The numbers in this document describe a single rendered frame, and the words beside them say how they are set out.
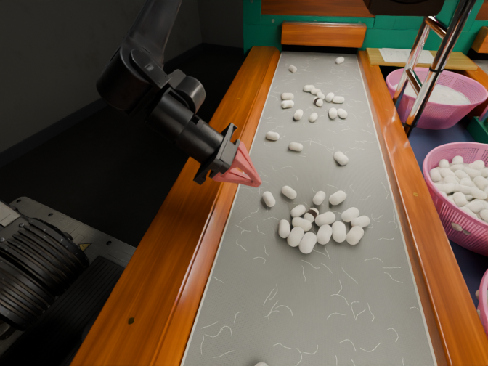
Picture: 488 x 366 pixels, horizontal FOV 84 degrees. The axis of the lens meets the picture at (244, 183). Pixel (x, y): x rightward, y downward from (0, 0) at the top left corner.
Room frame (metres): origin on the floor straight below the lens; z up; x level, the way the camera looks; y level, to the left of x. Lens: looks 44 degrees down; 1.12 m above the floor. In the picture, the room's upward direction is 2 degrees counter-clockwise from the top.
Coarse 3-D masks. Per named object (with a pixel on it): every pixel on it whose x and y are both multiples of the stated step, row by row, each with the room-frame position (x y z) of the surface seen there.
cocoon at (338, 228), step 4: (336, 224) 0.27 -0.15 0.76; (340, 224) 0.27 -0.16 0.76; (332, 228) 0.27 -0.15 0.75; (336, 228) 0.27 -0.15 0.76; (340, 228) 0.27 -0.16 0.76; (344, 228) 0.27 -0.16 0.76; (336, 232) 0.26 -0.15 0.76; (340, 232) 0.26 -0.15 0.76; (344, 232) 0.26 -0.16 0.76; (336, 236) 0.25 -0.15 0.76; (340, 236) 0.25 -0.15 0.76; (344, 236) 0.25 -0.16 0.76; (336, 240) 0.25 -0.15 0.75; (340, 240) 0.25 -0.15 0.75
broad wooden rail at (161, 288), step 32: (256, 64) 0.99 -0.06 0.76; (224, 96) 0.75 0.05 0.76; (256, 96) 0.75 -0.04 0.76; (224, 128) 0.57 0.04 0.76; (256, 128) 0.61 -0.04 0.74; (192, 160) 0.45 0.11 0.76; (192, 192) 0.35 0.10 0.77; (224, 192) 0.36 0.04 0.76; (160, 224) 0.28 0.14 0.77; (192, 224) 0.28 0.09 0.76; (224, 224) 0.30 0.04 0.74; (160, 256) 0.22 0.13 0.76; (192, 256) 0.22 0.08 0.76; (128, 288) 0.17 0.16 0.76; (160, 288) 0.17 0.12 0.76; (192, 288) 0.17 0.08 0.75; (96, 320) 0.13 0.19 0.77; (128, 320) 0.13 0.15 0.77; (160, 320) 0.13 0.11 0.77; (192, 320) 0.14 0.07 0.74; (96, 352) 0.10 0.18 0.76; (128, 352) 0.09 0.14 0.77; (160, 352) 0.09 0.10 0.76
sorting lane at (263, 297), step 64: (320, 64) 1.04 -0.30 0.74; (320, 128) 0.60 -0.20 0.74; (256, 192) 0.37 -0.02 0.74; (384, 192) 0.36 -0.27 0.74; (256, 256) 0.23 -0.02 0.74; (320, 256) 0.23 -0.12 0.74; (384, 256) 0.22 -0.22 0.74; (256, 320) 0.13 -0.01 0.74; (320, 320) 0.13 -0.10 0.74; (384, 320) 0.13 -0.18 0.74
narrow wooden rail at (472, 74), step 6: (456, 72) 0.94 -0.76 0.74; (462, 72) 0.90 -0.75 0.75; (468, 72) 0.87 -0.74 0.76; (474, 72) 0.87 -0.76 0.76; (480, 72) 0.87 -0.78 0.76; (444, 78) 0.99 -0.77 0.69; (450, 78) 0.95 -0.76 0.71; (474, 78) 0.82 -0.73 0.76; (480, 78) 0.82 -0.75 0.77; (486, 78) 0.82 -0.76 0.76; (462, 84) 0.86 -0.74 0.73; (486, 84) 0.78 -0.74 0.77; (486, 102) 0.71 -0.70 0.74; (474, 108) 0.74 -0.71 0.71; (480, 108) 0.71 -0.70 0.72; (468, 114) 0.75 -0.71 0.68; (474, 114) 0.72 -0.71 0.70; (480, 114) 0.70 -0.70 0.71
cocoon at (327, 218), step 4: (328, 212) 0.30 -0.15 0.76; (320, 216) 0.29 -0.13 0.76; (324, 216) 0.29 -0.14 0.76; (328, 216) 0.29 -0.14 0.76; (332, 216) 0.29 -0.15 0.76; (316, 220) 0.29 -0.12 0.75; (320, 220) 0.29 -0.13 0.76; (324, 220) 0.29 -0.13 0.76; (328, 220) 0.29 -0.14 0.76; (332, 220) 0.29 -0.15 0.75; (320, 224) 0.28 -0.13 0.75
